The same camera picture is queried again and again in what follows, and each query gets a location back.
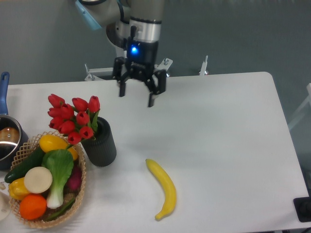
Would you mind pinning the green cucumber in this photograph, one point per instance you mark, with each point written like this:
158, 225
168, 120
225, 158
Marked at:
33, 160

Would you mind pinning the black device at table edge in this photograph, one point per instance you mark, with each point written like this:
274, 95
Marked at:
303, 208

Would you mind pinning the white clamp bracket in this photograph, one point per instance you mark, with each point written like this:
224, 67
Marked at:
203, 70

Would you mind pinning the yellow bell pepper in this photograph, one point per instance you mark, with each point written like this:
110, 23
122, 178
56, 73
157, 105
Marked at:
17, 189

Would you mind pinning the green bok choy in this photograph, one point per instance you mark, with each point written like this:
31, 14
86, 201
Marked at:
60, 164

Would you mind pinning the red tulip bouquet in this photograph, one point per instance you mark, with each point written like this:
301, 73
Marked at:
78, 121

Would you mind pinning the white round radish slice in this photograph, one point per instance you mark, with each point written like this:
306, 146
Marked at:
38, 180

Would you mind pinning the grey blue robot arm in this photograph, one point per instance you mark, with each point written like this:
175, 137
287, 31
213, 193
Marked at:
133, 26

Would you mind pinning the woven wicker basket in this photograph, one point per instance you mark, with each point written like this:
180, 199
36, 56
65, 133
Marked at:
25, 150

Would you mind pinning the green chili pepper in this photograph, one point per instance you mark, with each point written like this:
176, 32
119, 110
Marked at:
61, 211

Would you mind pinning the blue handled saucepan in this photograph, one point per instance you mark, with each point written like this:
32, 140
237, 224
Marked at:
12, 136

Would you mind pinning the purple sweet potato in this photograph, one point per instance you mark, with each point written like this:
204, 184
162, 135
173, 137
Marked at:
75, 180

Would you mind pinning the yellow squash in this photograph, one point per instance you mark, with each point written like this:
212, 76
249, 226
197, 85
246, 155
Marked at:
51, 142

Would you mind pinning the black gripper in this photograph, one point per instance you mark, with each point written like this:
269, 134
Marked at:
139, 65

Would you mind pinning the orange fruit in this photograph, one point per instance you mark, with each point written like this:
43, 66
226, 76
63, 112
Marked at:
32, 206

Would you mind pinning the yellow banana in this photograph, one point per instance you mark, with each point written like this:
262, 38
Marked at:
168, 188

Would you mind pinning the white frame at right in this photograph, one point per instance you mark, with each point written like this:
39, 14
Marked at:
301, 111

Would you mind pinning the dark grey ribbed vase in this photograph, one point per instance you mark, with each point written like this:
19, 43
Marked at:
101, 151

